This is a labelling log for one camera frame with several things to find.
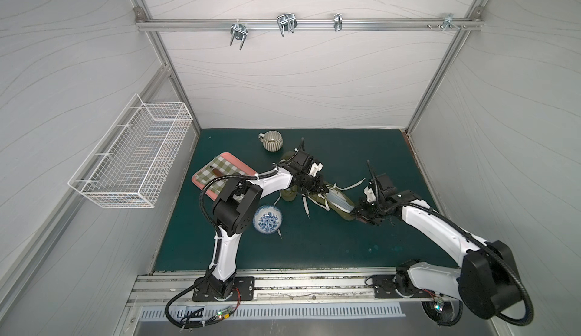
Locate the olive green shoe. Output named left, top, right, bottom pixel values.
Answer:
left=274, top=152, right=297, bottom=206
left=304, top=178, right=365, bottom=221

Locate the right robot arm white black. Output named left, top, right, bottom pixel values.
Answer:
left=349, top=174, right=534, bottom=326

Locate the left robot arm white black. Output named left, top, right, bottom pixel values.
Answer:
left=199, top=148, right=328, bottom=301

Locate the striped ceramic cup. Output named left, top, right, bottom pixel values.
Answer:
left=258, top=130, right=284, bottom=152

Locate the blue white patterned bowl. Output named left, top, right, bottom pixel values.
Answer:
left=253, top=205, right=283, bottom=235

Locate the green table mat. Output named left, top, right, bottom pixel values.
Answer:
left=154, top=129, right=454, bottom=272

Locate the pink tray checkered cloth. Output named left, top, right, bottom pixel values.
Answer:
left=192, top=152, right=256, bottom=189

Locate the metal clamp hook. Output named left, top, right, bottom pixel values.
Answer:
left=229, top=23, right=248, bottom=50
left=427, top=13, right=468, bottom=32
left=334, top=13, right=343, bottom=32
left=276, top=13, right=297, bottom=37

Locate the aluminium crossbar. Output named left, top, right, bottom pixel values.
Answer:
left=136, top=18, right=485, bottom=32

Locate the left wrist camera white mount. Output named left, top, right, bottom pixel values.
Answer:
left=309, top=162, right=323, bottom=177

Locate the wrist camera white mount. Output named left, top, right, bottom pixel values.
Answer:
left=309, top=162, right=323, bottom=177
left=364, top=187, right=377, bottom=204

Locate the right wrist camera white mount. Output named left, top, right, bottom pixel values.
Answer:
left=364, top=187, right=377, bottom=204

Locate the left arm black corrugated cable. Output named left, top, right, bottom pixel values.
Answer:
left=164, top=169, right=280, bottom=328

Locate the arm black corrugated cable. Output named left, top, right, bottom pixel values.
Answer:
left=365, top=160, right=535, bottom=327
left=164, top=169, right=280, bottom=328

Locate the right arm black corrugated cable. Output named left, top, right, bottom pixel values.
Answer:
left=365, top=160, right=535, bottom=327

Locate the white wire basket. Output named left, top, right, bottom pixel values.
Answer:
left=68, top=94, right=193, bottom=209

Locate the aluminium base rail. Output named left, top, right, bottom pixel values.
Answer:
left=126, top=267, right=459, bottom=307

